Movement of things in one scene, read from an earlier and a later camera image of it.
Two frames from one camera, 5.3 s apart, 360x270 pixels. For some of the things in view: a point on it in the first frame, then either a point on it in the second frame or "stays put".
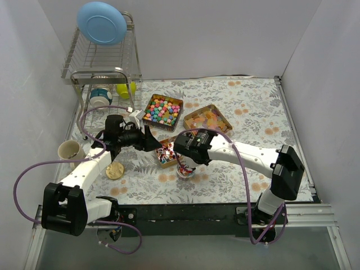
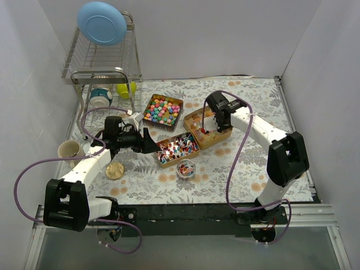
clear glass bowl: (185, 171) stays put
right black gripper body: (189, 162) to (220, 121)
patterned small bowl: (100, 77) stays put
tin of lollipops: (166, 154) stays put
